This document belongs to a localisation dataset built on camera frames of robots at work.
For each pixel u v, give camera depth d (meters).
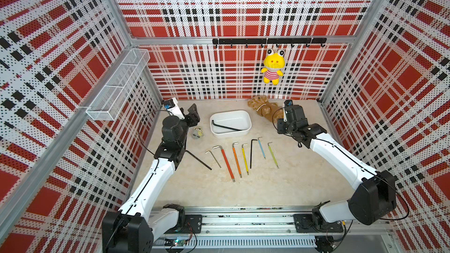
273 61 0.91
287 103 0.73
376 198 0.41
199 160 0.93
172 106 0.63
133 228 0.38
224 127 1.07
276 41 0.89
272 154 0.96
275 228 0.73
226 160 0.93
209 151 0.97
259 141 1.01
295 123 0.62
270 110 1.02
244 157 0.95
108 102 0.70
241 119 1.10
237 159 0.93
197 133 0.99
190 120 0.68
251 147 0.99
